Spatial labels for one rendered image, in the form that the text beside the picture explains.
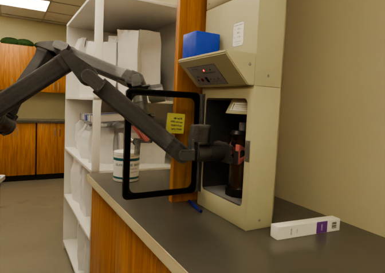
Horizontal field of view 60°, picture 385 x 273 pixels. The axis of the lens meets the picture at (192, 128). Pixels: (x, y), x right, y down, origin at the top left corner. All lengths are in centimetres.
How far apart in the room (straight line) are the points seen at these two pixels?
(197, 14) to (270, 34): 40
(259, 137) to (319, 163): 42
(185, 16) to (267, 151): 63
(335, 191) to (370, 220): 16
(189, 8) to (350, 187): 92
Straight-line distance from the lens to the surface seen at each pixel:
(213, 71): 113
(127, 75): 136
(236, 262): 93
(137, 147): 119
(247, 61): 106
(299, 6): 161
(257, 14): 111
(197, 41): 120
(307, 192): 151
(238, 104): 118
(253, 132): 108
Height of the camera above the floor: 134
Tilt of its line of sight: 4 degrees down
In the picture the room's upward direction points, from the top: 3 degrees clockwise
